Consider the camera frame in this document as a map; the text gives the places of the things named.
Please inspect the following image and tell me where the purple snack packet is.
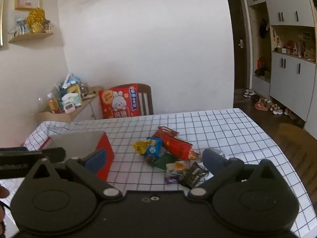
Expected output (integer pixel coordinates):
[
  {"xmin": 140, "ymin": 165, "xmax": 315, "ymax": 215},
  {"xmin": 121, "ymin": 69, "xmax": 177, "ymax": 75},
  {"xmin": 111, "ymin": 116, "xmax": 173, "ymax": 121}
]
[{"xmin": 165, "ymin": 175, "xmax": 183, "ymax": 185}]

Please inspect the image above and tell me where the black hanging bag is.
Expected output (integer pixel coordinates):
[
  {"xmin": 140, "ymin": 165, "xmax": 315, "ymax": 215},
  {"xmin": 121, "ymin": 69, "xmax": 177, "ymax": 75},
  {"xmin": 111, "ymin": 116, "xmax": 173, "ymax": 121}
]
[{"xmin": 259, "ymin": 18, "xmax": 270, "ymax": 39}]

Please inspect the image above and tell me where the orange yellow small packet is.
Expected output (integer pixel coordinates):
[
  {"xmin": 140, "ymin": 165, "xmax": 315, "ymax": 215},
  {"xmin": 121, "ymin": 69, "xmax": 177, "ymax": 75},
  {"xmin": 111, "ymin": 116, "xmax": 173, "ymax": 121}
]
[{"xmin": 165, "ymin": 161, "xmax": 188, "ymax": 176}]

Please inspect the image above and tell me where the blue snack packet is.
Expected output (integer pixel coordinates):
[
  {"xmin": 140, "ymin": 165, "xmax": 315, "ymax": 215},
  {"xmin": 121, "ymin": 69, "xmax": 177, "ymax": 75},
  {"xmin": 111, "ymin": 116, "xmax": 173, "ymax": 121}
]
[{"xmin": 144, "ymin": 137, "xmax": 163, "ymax": 158}]

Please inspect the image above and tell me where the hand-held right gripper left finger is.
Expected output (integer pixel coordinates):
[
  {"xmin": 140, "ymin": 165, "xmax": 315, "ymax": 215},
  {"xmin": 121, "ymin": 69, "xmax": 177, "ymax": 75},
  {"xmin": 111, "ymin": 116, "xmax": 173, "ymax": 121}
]
[{"xmin": 23, "ymin": 148, "xmax": 123, "ymax": 201}]

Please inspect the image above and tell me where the wooden chair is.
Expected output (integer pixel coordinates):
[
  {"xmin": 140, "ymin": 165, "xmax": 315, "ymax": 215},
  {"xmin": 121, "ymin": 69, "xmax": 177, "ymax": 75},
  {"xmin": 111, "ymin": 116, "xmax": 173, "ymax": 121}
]
[{"xmin": 110, "ymin": 83, "xmax": 154, "ymax": 116}]

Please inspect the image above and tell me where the dark silver snack packet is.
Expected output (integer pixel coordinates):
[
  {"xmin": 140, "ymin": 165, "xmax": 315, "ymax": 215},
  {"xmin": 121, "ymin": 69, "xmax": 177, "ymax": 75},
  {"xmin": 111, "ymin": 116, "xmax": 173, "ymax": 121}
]
[{"xmin": 179, "ymin": 162, "xmax": 210, "ymax": 188}]

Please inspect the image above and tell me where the yellow snack packet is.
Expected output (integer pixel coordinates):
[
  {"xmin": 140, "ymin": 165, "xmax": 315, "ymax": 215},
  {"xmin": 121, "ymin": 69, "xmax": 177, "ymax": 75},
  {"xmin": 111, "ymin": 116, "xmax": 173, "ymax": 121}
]
[{"xmin": 133, "ymin": 140, "xmax": 152, "ymax": 155}]

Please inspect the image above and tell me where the red rabbit cushion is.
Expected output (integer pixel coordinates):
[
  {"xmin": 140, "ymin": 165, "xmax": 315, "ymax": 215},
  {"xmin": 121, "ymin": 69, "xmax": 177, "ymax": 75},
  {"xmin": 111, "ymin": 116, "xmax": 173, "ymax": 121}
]
[{"xmin": 98, "ymin": 84, "xmax": 142, "ymax": 119}]

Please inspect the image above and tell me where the red cardboard box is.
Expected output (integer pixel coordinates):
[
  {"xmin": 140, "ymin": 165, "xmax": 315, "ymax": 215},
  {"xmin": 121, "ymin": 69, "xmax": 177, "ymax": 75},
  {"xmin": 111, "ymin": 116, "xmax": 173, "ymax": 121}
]
[{"xmin": 42, "ymin": 131, "xmax": 115, "ymax": 182}]

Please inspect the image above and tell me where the wooden side cabinet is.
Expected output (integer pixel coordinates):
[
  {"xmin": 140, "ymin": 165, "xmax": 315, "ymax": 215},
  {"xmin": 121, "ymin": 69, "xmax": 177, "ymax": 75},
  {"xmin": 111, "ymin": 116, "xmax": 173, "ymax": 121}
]
[{"xmin": 37, "ymin": 86, "xmax": 105, "ymax": 123}]

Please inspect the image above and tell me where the wooden wall shelf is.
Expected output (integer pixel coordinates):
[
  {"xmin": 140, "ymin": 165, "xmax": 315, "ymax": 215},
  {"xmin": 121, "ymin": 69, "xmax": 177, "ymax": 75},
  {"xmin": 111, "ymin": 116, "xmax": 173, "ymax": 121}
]
[{"xmin": 7, "ymin": 28, "xmax": 54, "ymax": 44}]

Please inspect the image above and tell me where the green snack packet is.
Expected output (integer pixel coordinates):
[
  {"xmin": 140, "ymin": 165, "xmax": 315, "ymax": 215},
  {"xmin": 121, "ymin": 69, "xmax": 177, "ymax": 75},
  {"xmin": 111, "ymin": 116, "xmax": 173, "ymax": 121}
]
[{"xmin": 152, "ymin": 153, "xmax": 176, "ymax": 170}]

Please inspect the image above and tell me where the row of shoes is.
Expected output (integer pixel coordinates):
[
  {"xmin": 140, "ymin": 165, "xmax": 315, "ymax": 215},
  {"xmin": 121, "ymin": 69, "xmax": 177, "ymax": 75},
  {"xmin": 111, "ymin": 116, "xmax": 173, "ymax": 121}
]
[{"xmin": 243, "ymin": 89, "xmax": 298, "ymax": 120}]

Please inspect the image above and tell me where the orange drink bottle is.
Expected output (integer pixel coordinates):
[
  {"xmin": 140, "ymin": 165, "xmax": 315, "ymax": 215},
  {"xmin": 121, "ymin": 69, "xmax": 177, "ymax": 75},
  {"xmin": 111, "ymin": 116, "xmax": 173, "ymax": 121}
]
[{"xmin": 47, "ymin": 93, "xmax": 61, "ymax": 114}]

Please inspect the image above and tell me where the grey white cupboard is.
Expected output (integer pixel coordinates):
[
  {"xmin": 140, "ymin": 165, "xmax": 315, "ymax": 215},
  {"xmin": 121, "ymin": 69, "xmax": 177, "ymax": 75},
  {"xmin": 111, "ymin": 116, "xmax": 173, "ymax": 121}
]
[{"xmin": 244, "ymin": 0, "xmax": 317, "ymax": 135}]

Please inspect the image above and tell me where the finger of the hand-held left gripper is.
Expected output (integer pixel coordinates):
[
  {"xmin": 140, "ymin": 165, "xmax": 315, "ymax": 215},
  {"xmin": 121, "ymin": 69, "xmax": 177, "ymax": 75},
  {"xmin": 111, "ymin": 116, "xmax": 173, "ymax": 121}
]
[{"xmin": 42, "ymin": 147, "xmax": 66, "ymax": 164}]

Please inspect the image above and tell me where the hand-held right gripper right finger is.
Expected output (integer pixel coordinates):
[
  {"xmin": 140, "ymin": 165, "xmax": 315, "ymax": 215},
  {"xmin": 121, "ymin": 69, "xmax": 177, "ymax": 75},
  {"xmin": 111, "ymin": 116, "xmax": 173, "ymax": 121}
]
[{"xmin": 187, "ymin": 148, "xmax": 281, "ymax": 200}]

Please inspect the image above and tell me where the small photo card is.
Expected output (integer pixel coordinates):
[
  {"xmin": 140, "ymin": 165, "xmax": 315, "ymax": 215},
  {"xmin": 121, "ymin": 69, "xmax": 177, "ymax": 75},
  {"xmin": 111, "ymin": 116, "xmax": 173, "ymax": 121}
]
[{"xmin": 15, "ymin": 17, "xmax": 27, "ymax": 34}]

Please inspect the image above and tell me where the orange chips bag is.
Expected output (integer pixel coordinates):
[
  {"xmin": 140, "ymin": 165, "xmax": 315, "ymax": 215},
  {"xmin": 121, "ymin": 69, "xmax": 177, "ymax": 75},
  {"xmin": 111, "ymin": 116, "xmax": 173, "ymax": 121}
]
[{"xmin": 152, "ymin": 132, "xmax": 201, "ymax": 160}]

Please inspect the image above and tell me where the gold tree ornament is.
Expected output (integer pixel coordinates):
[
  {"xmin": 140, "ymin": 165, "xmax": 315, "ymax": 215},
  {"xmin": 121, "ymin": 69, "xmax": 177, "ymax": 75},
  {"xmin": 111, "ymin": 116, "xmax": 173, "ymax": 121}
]
[{"xmin": 26, "ymin": 8, "xmax": 46, "ymax": 34}]

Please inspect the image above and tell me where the white checked tablecloth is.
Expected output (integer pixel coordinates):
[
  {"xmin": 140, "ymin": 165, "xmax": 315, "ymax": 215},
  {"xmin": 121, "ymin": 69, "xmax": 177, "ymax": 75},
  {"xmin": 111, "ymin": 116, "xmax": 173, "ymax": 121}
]
[{"xmin": 0, "ymin": 108, "xmax": 315, "ymax": 238}]

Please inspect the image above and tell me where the dark door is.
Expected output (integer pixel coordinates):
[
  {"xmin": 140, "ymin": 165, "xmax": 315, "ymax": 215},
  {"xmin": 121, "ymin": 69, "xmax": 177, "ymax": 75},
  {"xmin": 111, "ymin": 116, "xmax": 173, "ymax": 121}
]
[{"xmin": 226, "ymin": 0, "xmax": 249, "ymax": 103}]

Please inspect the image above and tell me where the group of shelf ornaments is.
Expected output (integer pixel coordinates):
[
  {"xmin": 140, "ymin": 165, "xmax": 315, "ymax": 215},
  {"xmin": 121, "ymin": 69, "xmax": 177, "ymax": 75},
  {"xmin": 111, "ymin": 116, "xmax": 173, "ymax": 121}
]
[{"xmin": 273, "ymin": 30, "xmax": 317, "ymax": 60}]

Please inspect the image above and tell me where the yellow box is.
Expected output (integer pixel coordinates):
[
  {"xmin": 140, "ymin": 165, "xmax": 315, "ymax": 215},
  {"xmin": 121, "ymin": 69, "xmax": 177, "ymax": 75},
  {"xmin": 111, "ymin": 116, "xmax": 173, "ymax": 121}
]
[{"xmin": 67, "ymin": 84, "xmax": 81, "ymax": 95}]

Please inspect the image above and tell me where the brown cookie packet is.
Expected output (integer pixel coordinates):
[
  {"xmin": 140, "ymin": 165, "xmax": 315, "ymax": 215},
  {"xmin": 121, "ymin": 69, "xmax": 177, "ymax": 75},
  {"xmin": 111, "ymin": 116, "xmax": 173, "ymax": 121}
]
[{"xmin": 158, "ymin": 126, "xmax": 179, "ymax": 138}]

